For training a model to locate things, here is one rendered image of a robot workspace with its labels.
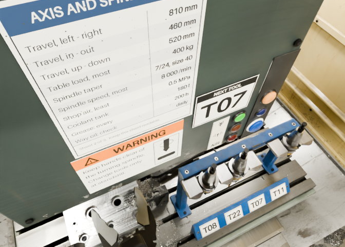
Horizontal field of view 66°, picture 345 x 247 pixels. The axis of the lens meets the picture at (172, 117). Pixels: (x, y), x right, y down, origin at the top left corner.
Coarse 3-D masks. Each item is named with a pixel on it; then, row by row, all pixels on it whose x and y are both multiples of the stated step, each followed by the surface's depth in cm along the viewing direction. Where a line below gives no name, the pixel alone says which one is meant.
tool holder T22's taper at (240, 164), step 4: (240, 156) 80; (236, 160) 82; (240, 160) 80; (244, 160) 80; (232, 164) 85; (236, 164) 82; (240, 164) 81; (244, 164) 81; (236, 168) 83; (240, 168) 83; (244, 168) 84
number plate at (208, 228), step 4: (212, 220) 101; (216, 220) 102; (204, 224) 100; (208, 224) 101; (212, 224) 102; (216, 224) 102; (200, 228) 100; (204, 228) 101; (208, 228) 101; (212, 228) 102; (216, 228) 103; (204, 232) 101; (208, 232) 102; (212, 232) 102; (204, 236) 102
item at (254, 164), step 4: (248, 152) 89; (252, 152) 90; (248, 156) 89; (252, 156) 89; (256, 156) 89; (248, 160) 88; (252, 160) 88; (256, 160) 88; (248, 164) 87; (252, 164) 87; (256, 164) 87; (260, 164) 87; (248, 168) 86; (252, 168) 86; (256, 168) 86
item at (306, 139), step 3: (306, 132) 94; (303, 135) 94; (306, 135) 94; (309, 135) 94; (303, 138) 93; (306, 138) 93; (309, 138) 93; (312, 138) 93; (303, 141) 92; (306, 141) 92; (309, 141) 92; (312, 141) 93; (303, 144) 92; (306, 144) 92; (309, 144) 92
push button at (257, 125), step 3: (261, 120) 48; (255, 123) 48; (258, 123) 48; (261, 123) 48; (252, 126) 48; (255, 126) 48; (258, 126) 48; (261, 126) 49; (249, 129) 49; (252, 129) 48; (255, 129) 49
